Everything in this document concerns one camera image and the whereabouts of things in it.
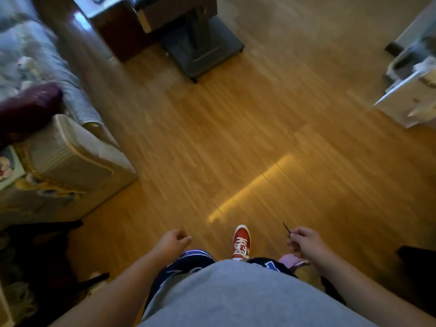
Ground person's right hand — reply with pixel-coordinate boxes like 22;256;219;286
287;226;332;266

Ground person's left hand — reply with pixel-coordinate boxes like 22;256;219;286
152;229;192;265

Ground person's right forearm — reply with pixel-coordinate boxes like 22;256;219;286
312;250;436;327

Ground person's left forearm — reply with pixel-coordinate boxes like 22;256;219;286
51;250;172;327

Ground dark blue printed shorts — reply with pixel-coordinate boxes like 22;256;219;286
143;249;298;314

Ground pink cloth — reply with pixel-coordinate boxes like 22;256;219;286
279;254;310;269

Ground red sneaker with white laces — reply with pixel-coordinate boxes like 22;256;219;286
232;225;251;260

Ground grey shirt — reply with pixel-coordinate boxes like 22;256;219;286
138;259;379;327

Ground black bag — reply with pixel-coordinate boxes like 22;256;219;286
397;245;436;314

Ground beige upholstered sofa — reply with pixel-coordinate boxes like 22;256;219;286
0;114;138;232

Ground dark cluttered pile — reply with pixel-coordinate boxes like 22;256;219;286
0;219;111;327

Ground colourful picture book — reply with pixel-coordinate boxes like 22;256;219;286
0;146;27;192

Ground dark grey stand base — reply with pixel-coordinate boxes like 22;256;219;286
157;15;245;83

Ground dark red cushion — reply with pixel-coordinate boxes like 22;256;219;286
0;82;64;147

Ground dark brown wooden cabinet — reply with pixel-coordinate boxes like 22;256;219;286
70;0;218;63

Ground grey patterned sofa cover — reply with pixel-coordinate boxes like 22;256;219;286
0;0;104;128

